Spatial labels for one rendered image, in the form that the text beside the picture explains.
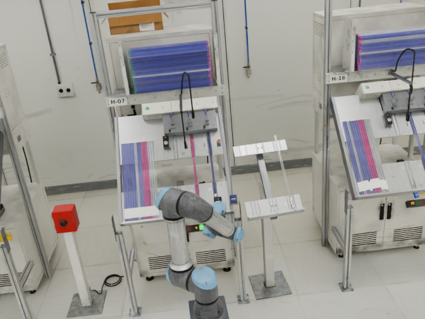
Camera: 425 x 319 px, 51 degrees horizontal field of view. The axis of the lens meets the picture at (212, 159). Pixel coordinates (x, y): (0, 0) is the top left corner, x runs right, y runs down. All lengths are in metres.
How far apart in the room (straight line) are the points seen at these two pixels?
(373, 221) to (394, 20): 1.39
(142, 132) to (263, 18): 1.95
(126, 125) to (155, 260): 1.00
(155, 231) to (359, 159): 1.45
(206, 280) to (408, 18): 2.20
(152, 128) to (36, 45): 1.94
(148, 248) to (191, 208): 1.34
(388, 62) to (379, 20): 0.30
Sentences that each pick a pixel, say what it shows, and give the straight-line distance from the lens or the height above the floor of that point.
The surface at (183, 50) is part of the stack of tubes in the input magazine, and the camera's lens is 2.85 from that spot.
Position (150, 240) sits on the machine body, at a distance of 3.22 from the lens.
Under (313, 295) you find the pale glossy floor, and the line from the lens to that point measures 3.24.
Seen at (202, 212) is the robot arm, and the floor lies 1.12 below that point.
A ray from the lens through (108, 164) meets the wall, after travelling 4.80.
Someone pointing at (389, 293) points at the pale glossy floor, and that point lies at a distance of 3.33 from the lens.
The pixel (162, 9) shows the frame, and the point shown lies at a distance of 2.89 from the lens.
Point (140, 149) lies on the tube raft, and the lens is 2.89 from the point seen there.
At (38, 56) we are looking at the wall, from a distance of 4.59.
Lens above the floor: 2.13
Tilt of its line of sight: 24 degrees down
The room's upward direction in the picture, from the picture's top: 6 degrees counter-clockwise
